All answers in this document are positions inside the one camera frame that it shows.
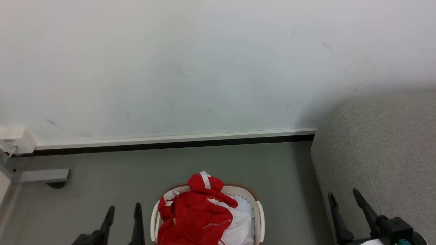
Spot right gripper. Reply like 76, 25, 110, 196
328, 188, 428, 245

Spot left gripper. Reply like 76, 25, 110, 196
71, 202, 145, 245

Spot red garment with white stripes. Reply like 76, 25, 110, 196
157, 171, 239, 245

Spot cream laundry basket brown rim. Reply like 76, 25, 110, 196
150, 182, 265, 245

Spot grey fabric sofa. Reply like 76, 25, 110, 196
311, 93, 436, 245

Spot grey metal stand leg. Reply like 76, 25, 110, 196
19, 168, 71, 183

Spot white and black baseboard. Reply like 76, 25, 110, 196
34, 128, 317, 153

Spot white wall power box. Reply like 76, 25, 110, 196
0, 127, 37, 154

